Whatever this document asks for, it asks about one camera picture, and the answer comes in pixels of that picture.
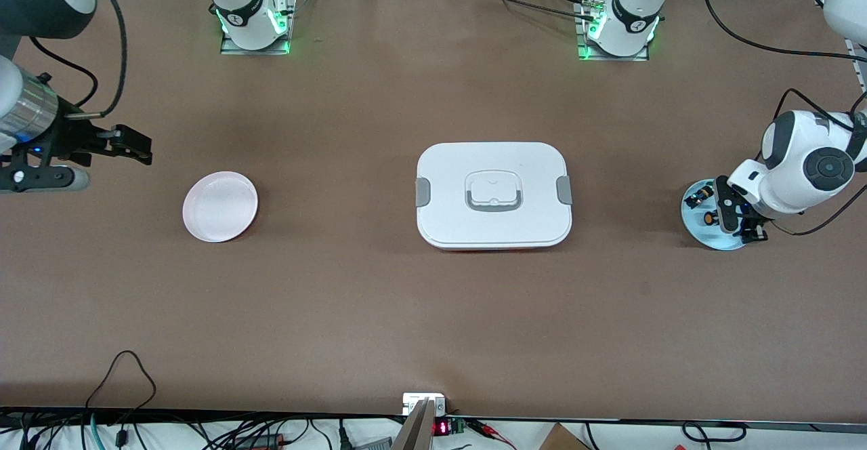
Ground white lidded box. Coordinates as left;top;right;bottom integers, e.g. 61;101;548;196
415;142;574;252

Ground light blue round plate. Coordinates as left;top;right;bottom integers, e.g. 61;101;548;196
680;178;754;251

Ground pink round plate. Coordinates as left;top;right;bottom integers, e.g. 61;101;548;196
182;171;259;243

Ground brown cardboard piece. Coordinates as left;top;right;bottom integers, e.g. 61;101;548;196
538;423;591;450

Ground black orange adapter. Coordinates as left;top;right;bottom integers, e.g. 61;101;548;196
234;433;285;450

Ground red clip leads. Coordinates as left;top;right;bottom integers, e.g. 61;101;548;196
467;419;517;449

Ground grey metal bar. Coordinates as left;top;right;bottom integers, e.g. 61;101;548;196
392;399;436;450

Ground green push-button switch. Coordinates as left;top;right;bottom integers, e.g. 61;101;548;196
683;182;719;210

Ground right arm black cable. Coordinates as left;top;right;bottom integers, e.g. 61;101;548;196
28;0;129;122

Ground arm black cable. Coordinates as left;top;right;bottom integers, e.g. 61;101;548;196
28;0;129;122
700;0;867;237

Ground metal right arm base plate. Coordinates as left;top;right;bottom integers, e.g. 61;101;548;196
220;0;297;56

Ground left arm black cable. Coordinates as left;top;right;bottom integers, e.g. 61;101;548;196
700;0;867;237

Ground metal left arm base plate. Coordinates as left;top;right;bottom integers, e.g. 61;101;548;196
576;3;650;62

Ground black looped cable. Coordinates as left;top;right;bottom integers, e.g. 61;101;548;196
85;350;158;430

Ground black oval coiled cable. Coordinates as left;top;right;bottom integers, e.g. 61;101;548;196
681;422;747;444

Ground long black base cable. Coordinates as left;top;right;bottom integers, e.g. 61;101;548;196
467;0;600;20

